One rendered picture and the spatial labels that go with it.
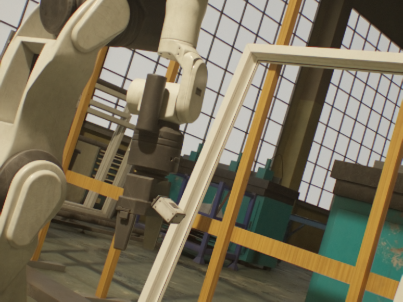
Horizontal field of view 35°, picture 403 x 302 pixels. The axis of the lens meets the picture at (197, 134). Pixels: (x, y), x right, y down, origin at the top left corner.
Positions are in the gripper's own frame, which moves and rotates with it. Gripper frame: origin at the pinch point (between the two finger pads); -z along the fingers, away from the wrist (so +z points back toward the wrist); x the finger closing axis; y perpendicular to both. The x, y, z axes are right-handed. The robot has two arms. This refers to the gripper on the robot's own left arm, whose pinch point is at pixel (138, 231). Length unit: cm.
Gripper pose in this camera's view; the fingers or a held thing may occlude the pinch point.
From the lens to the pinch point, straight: 112.0
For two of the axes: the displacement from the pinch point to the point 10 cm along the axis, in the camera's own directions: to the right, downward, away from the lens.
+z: 2.0, -9.8, 0.9
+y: 9.1, 1.5, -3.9
